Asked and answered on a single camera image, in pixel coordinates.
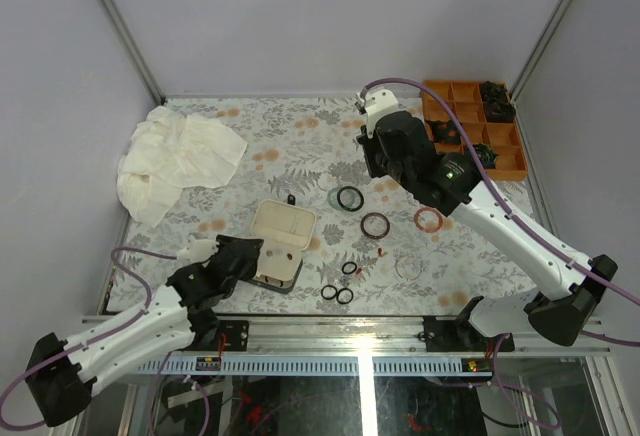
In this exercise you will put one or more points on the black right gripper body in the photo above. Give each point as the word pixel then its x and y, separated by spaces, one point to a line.
pixel 377 162

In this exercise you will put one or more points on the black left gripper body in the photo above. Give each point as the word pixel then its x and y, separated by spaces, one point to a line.
pixel 224 244

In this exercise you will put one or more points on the cream and navy jewelry box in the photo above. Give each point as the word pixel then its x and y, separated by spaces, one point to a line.
pixel 286 228

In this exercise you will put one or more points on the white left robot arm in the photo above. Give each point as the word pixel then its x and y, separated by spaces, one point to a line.
pixel 64 375

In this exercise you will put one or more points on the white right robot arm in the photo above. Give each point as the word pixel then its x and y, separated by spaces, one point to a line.
pixel 563 299

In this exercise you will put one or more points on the dark fabric flower orange dots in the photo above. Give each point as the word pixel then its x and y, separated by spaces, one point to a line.
pixel 444 132

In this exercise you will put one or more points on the black bangle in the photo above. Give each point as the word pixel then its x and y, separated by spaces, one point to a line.
pixel 350 198

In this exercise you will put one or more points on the orange-red bangle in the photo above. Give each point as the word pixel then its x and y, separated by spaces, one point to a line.
pixel 428 220

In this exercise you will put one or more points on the pale green jade bangle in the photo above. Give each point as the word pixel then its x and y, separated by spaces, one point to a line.
pixel 331 199

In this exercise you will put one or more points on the dark green fabric flower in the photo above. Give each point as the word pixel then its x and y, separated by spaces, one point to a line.
pixel 486 155

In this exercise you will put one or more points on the dark purple bangle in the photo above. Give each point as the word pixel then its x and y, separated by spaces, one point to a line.
pixel 375 226

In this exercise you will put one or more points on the floral table mat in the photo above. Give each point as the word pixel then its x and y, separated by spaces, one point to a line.
pixel 307 147

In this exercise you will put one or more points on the orange divided tray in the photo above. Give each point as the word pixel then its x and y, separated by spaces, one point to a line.
pixel 464 106

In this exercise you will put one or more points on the white crumpled cloth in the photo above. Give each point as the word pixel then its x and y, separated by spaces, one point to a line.
pixel 169 153

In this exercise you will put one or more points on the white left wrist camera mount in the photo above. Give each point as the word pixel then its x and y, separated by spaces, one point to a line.
pixel 198 250

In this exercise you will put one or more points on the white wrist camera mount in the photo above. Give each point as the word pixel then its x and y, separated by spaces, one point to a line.
pixel 376 105
pixel 198 250

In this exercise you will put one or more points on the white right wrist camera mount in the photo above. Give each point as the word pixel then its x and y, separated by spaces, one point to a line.
pixel 376 105

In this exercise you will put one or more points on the aluminium rail frame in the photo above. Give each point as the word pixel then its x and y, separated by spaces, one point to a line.
pixel 296 346

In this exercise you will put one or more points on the silver wire bangle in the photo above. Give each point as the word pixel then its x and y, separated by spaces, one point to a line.
pixel 408 268

